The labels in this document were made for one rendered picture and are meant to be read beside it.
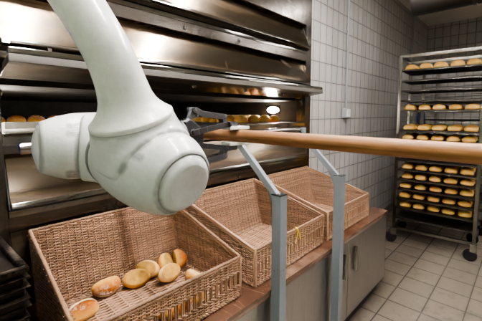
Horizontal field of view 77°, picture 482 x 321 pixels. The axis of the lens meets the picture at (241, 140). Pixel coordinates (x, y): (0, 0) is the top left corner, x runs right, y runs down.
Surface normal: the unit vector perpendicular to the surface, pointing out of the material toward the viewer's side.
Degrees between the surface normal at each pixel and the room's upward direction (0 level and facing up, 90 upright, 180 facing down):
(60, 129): 54
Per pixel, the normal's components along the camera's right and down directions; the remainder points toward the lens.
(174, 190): 0.78, 0.31
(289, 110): -0.69, 0.07
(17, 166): 0.68, -0.29
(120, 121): -0.02, -0.33
